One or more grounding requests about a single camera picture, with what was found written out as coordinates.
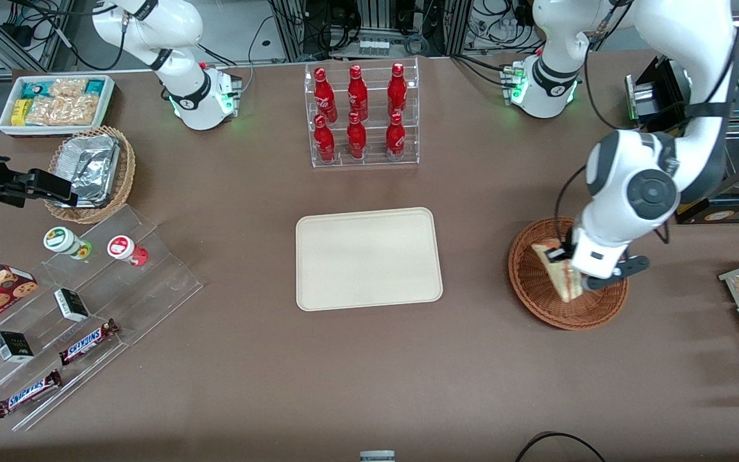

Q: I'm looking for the triangular sandwich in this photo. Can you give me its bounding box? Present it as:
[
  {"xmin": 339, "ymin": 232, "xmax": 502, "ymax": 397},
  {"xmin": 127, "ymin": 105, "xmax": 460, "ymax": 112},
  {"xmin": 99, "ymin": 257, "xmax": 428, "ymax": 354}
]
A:
[{"xmin": 531, "ymin": 239, "xmax": 586, "ymax": 304}]

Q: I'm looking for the brown wicker basket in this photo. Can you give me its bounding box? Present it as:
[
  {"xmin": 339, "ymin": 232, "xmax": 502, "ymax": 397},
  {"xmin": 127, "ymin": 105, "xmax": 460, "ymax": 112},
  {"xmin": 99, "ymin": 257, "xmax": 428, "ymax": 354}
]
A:
[{"xmin": 508, "ymin": 217, "xmax": 630, "ymax": 332}]

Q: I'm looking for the light wicker basket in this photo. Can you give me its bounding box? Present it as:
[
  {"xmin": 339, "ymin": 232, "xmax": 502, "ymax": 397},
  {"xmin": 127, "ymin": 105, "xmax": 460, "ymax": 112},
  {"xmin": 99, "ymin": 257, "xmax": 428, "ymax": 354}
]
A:
[{"xmin": 44, "ymin": 125, "xmax": 137, "ymax": 225}]

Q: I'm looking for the beige plastic tray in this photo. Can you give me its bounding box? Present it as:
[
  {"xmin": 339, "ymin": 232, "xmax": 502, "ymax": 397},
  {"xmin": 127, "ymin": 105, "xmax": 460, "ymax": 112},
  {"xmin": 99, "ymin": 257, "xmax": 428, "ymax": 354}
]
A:
[{"xmin": 295, "ymin": 207, "xmax": 444, "ymax": 312}]

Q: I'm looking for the silver foil container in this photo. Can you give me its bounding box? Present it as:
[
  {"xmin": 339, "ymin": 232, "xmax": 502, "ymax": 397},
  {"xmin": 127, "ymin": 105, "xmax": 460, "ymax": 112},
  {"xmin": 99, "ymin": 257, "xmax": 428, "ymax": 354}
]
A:
[{"xmin": 53, "ymin": 134, "xmax": 121, "ymax": 208}]

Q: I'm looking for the green lid cup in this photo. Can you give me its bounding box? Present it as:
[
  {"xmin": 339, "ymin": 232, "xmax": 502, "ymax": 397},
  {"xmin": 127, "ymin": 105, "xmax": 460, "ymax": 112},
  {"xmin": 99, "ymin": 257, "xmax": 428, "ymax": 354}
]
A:
[{"xmin": 43, "ymin": 226, "xmax": 94, "ymax": 261}]

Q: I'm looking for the large clear cracker bag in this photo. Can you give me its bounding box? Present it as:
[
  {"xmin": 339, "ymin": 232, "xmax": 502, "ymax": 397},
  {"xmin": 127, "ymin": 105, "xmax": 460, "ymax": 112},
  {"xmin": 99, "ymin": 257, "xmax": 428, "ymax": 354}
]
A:
[{"xmin": 26, "ymin": 94, "xmax": 101, "ymax": 127}]

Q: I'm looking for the red lid cup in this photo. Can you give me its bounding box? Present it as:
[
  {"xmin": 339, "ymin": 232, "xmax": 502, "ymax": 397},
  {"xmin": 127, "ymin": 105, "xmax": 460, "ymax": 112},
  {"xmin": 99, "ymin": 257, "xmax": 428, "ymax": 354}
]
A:
[{"xmin": 106, "ymin": 234, "xmax": 149, "ymax": 268}]

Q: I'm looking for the small clear cracker bag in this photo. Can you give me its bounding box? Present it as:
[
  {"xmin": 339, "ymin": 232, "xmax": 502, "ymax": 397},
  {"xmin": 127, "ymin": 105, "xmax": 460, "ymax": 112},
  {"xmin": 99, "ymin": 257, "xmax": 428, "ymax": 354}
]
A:
[{"xmin": 48, "ymin": 78, "xmax": 89, "ymax": 99}]

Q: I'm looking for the white snack bin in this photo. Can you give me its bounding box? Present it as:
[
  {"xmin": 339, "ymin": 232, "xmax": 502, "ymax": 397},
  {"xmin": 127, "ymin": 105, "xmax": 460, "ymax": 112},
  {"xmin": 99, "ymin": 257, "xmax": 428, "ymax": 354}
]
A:
[{"xmin": 0, "ymin": 74, "xmax": 117, "ymax": 139}]

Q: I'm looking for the small black box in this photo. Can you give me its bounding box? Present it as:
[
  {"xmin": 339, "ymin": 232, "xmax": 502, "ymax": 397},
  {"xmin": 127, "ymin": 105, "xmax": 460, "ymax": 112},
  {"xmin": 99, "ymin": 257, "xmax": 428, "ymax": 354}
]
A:
[
  {"xmin": 53, "ymin": 287, "xmax": 91, "ymax": 323},
  {"xmin": 0, "ymin": 330, "xmax": 35, "ymax": 364}
]

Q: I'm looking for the clear acrylic stepped shelf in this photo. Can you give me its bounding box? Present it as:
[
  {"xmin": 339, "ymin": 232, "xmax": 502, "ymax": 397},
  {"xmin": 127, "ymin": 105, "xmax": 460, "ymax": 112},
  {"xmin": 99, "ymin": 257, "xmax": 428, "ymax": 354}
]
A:
[{"xmin": 0, "ymin": 204, "xmax": 205, "ymax": 432}]

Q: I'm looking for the snickers chocolate bar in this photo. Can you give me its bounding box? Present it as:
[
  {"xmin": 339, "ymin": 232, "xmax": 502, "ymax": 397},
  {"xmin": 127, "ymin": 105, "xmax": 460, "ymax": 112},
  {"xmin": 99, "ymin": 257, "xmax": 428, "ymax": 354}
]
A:
[
  {"xmin": 58, "ymin": 318, "xmax": 121, "ymax": 367},
  {"xmin": 0, "ymin": 368, "xmax": 64, "ymax": 420}
]

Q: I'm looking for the black food warmer appliance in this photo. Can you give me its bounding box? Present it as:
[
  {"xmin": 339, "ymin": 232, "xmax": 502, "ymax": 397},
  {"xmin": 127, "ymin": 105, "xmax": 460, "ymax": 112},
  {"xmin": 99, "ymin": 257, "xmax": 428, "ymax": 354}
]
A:
[{"xmin": 625, "ymin": 13, "xmax": 739, "ymax": 226}]

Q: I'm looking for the red cola bottle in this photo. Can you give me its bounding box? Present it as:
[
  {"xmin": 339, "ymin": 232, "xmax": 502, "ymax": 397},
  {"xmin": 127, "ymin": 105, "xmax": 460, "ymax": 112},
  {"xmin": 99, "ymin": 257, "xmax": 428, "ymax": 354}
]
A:
[
  {"xmin": 387, "ymin": 62, "xmax": 409, "ymax": 118},
  {"xmin": 313, "ymin": 114, "xmax": 337, "ymax": 164},
  {"xmin": 313, "ymin": 67, "xmax": 339, "ymax": 123},
  {"xmin": 346, "ymin": 64, "xmax": 370, "ymax": 122},
  {"xmin": 346, "ymin": 112, "xmax": 368, "ymax": 160},
  {"xmin": 385, "ymin": 112, "xmax": 407, "ymax": 162}
]

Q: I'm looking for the clear acrylic bottle rack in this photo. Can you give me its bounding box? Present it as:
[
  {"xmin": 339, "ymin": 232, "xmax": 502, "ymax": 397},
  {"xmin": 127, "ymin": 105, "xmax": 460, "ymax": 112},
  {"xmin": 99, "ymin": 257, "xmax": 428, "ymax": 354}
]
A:
[{"xmin": 304, "ymin": 56, "xmax": 421, "ymax": 169}]

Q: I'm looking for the black floor cable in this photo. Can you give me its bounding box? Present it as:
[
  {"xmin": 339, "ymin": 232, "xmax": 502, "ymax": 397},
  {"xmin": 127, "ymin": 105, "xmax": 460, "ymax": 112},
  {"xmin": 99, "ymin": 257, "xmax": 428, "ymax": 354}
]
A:
[{"xmin": 513, "ymin": 431, "xmax": 608, "ymax": 462}]

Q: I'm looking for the aluminium frame rack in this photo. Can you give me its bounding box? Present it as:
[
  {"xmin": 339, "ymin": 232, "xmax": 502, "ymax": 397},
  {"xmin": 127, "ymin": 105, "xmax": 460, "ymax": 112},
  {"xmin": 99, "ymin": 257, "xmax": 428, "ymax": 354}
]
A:
[{"xmin": 269, "ymin": 0, "xmax": 474, "ymax": 63}]

